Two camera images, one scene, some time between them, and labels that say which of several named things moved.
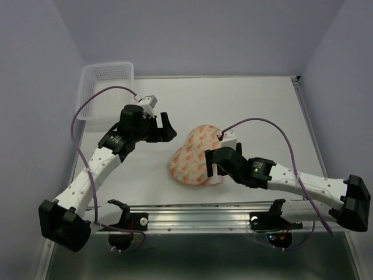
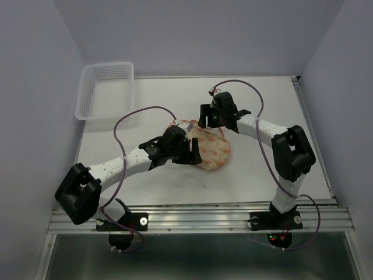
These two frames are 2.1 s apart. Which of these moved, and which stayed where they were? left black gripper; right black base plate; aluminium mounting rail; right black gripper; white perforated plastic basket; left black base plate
Moved: left black gripper; right black gripper
Stayed: right black base plate; aluminium mounting rail; white perforated plastic basket; left black base plate
